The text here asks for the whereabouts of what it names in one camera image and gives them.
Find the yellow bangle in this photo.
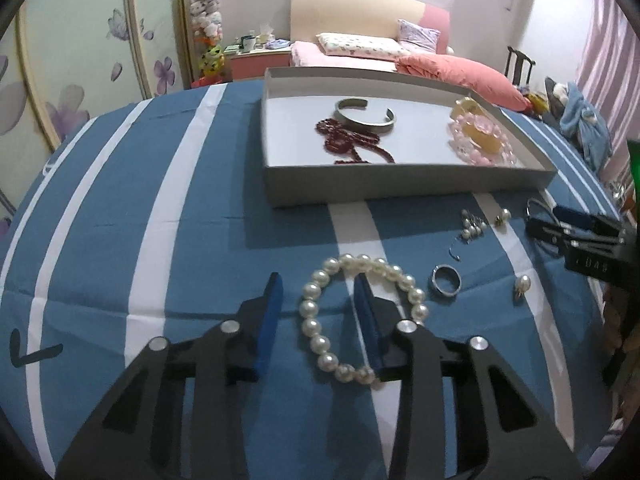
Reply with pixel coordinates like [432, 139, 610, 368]
[450, 96, 504, 155]

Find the white pearl bracelet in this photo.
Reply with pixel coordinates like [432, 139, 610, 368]
[298, 252, 432, 387]

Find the silver cuff bracelet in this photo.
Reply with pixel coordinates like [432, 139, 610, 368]
[334, 96, 397, 134]

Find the thin silver hoop bangle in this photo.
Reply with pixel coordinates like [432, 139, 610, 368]
[525, 198, 562, 258]

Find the small pearl stud earring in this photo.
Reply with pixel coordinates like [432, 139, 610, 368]
[494, 208, 512, 228]

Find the pearl cluster earring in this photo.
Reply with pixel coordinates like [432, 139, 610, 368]
[460, 209, 489, 243]

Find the blue clothing pile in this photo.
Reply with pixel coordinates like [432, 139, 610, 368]
[544, 77, 612, 174]

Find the pink curtain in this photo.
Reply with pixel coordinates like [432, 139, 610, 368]
[577, 0, 639, 182]

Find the dark wooden chair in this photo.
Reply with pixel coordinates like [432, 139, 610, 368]
[504, 46, 536, 87]

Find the folded salmon duvet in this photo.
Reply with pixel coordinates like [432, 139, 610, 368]
[395, 53, 533, 113]

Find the blue white striped cloth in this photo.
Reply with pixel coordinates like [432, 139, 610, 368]
[1, 80, 614, 479]

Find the pink bed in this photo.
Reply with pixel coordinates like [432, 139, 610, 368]
[291, 41, 396, 73]

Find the grey shallow tray box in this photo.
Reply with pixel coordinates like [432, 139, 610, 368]
[262, 67, 558, 207]

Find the purple patterned pillow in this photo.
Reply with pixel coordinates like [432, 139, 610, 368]
[397, 20, 440, 53]

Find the white patterned pillow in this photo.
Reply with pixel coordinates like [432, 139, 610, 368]
[316, 32, 404, 61]

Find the beige pink headboard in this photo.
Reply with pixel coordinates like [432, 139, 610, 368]
[290, 0, 450, 53]

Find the red waste basket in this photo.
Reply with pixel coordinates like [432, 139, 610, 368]
[191, 75, 224, 89]

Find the pink beige nightstand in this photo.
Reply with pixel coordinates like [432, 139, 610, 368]
[227, 47, 291, 81]

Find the floral sliding wardrobe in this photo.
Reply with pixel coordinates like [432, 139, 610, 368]
[1, 0, 191, 231]

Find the plush toy tower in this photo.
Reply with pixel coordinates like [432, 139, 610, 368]
[189, 0, 224, 82]

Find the silver ring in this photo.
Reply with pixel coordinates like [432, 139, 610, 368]
[430, 263, 464, 299]

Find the pink bead bracelet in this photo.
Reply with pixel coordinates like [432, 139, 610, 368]
[448, 112, 519, 167]

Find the dark red bead necklace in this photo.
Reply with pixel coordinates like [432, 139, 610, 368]
[314, 116, 396, 166]

